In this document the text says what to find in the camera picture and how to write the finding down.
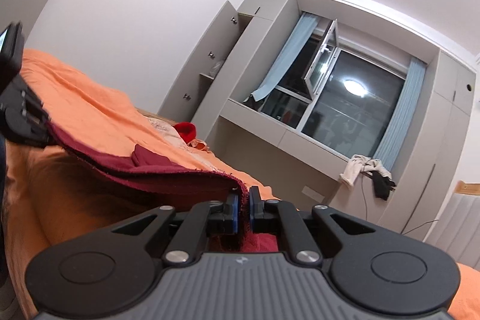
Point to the left light blue curtain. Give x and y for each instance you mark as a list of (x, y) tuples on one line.
[(299, 36)]

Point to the right light blue curtain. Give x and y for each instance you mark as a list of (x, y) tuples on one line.
[(389, 147)]

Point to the white wall socket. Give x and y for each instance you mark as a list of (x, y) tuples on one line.
[(315, 196)]

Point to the grey padded headboard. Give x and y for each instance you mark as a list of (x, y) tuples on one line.
[(457, 231)]

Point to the light blue curtain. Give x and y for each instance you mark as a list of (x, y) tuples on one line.
[(389, 147), (299, 36)]

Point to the dark red sweater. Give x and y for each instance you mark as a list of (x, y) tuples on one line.
[(180, 187)]

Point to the pale patterned bed sheet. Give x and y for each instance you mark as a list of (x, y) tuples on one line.
[(167, 132)]

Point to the grey wardrobe door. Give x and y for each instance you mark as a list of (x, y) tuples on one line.
[(196, 76)]

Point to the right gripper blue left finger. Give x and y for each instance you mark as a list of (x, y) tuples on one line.
[(208, 226)]

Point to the grey built-in desk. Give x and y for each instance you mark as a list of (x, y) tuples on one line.
[(285, 161)]

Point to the bright red small garment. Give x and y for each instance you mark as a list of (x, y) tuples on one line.
[(186, 131)]

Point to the black cloth on desk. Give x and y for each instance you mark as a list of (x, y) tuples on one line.
[(382, 185)]

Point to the small orange garment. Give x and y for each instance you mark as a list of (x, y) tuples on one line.
[(198, 144)]

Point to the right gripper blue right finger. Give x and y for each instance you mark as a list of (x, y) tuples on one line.
[(282, 220)]

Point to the white cloth on desk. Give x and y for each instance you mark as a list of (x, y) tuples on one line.
[(359, 164)]

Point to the orange bed blanket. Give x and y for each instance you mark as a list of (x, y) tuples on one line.
[(81, 247)]

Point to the open window sash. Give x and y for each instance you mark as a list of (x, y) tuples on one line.
[(319, 64)]

